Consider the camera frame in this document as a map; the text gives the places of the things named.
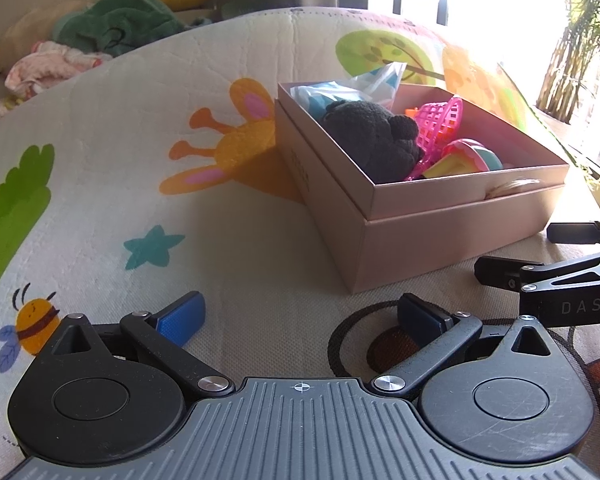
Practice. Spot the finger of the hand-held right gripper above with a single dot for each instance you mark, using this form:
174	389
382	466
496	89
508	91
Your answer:
500	272
577	232

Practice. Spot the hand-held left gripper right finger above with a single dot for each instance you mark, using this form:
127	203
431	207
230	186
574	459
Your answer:
422	321

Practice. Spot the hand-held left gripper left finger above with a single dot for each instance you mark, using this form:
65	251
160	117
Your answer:
182	320

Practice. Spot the pink cardboard box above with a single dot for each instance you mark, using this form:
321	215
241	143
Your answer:
430	235

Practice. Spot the yellow toy with pink frill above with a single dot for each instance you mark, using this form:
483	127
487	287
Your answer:
455	160

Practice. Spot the pink plastic basket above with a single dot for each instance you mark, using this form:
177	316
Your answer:
437	122

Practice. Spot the orange plastic toy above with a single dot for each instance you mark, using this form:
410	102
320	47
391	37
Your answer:
412	111

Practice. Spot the black plush toy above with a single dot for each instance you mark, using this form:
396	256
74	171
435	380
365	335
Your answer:
365	135

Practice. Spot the blue and white plastic bag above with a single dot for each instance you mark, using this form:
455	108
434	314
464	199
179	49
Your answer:
340	92

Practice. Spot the printed play mat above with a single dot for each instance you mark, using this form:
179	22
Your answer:
130	160

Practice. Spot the tall dry plant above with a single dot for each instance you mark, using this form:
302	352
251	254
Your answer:
580	50

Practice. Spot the pink patterned clothes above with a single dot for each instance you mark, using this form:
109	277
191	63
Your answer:
50	67

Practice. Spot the green towel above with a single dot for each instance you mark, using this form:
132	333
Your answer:
120	22

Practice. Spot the beige pillow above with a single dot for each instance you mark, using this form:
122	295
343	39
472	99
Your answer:
30	35

